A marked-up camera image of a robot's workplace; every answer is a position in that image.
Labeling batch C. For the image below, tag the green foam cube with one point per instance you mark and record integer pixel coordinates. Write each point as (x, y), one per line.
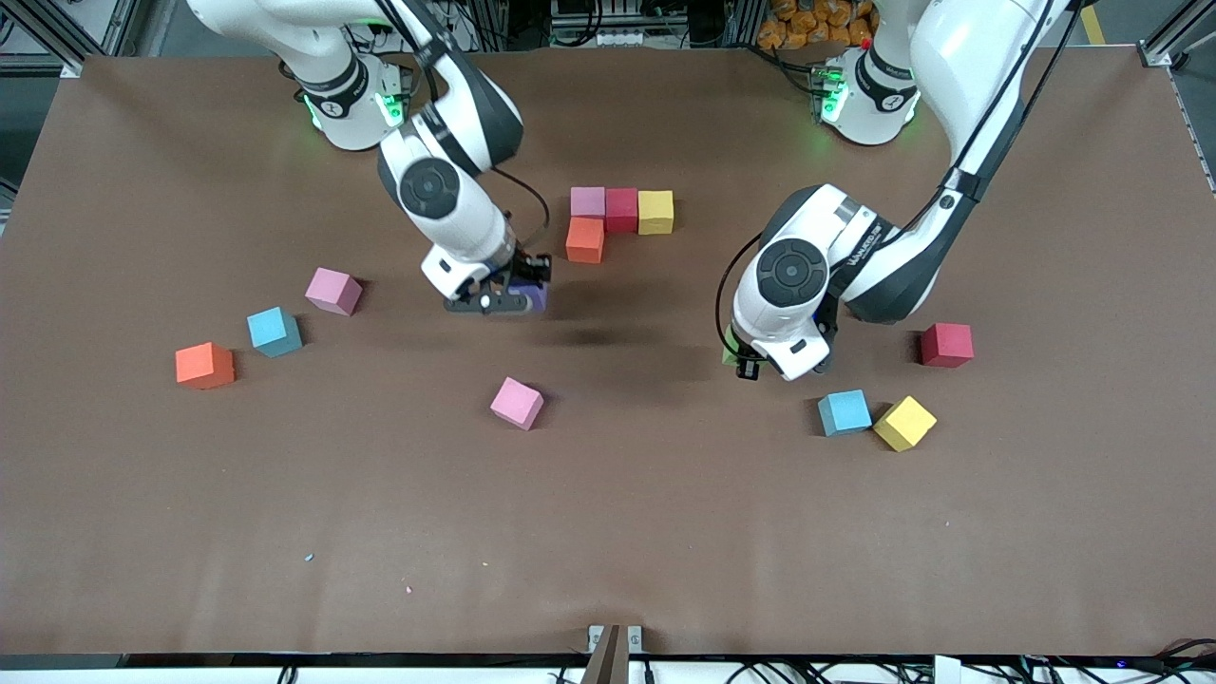
(729, 350)

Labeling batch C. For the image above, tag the purple foam cube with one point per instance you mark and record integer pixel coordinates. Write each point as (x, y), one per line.
(539, 299)

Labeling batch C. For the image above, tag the orange foam cube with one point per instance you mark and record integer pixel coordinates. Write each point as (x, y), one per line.
(585, 240)
(204, 366)

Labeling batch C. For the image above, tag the pink foam cube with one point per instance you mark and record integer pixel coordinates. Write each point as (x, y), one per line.
(588, 202)
(517, 403)
(332, 291)

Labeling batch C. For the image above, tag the red foam cube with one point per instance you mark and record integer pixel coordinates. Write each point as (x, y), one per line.
(622, 209)
(946, 344)

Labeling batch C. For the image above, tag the yellow foam cube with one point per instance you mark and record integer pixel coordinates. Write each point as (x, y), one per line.
(655, 213)
(904, 423)

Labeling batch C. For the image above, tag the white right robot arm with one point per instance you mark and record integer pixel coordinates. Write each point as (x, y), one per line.
(427, 187)

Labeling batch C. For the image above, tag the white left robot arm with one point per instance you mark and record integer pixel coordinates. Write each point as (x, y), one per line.
(790, 273)

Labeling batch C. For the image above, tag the blue foam cube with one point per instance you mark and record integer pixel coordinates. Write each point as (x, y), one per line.
(845, 412)
(274, 331)

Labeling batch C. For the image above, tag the small white power strip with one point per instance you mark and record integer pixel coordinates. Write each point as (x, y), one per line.
(622, 38)

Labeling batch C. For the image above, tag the black equipment rack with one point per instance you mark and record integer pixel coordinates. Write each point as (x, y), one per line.
(708, 24)

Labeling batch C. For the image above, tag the bag of orange snacks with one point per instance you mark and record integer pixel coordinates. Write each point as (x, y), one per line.
(807, 24)

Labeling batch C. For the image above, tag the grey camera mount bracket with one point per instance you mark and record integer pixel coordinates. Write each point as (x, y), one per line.
(608, 660)

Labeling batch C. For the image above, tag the aluminium frame profile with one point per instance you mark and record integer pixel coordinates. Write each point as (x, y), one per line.
(47, 33)
(1161, 52)

